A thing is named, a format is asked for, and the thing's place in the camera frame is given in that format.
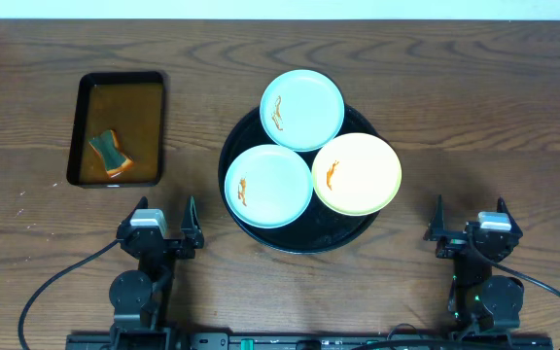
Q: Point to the round black serving tray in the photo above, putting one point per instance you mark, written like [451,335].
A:
[317,230]

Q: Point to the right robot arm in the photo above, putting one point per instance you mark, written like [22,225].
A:
[482,303]

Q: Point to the black rectangular water tray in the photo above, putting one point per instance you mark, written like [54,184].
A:
[131,103]

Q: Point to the light green plate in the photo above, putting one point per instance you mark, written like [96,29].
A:
[268,186]
[302,110]

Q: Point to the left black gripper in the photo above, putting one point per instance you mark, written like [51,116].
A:
[192,231]

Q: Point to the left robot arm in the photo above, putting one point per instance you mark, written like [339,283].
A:
[140,296]

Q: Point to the yellow plate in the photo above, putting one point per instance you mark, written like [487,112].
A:
[356,174]

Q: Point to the green and yellow sponge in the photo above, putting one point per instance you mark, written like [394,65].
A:
[107,147]

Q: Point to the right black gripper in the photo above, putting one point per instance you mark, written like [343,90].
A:
[436,228]

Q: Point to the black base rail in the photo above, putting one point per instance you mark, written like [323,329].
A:
[224,341]

